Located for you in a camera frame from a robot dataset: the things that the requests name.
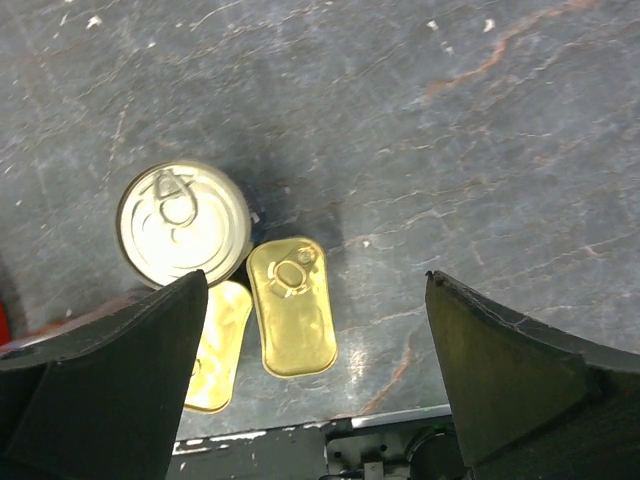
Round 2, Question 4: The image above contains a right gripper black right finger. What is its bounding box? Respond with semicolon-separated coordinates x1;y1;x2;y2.
425;271;639;479

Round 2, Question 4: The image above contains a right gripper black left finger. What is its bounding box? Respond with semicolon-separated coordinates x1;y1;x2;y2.
1;270;208;479

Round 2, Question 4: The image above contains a dark blue round can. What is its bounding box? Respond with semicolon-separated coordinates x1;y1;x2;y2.
115;159;265;288

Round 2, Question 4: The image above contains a gold rectangular tin right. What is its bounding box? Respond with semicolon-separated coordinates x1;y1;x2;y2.
246;236;338;378

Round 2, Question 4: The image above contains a gold rectangular tin left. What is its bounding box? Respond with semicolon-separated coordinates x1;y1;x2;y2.
185;281;253;414

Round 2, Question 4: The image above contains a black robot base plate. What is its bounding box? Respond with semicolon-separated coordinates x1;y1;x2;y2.
166;405;473;479

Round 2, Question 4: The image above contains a gold rectangular tin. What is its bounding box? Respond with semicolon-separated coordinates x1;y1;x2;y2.
185;281;253;414
246;236;338;378

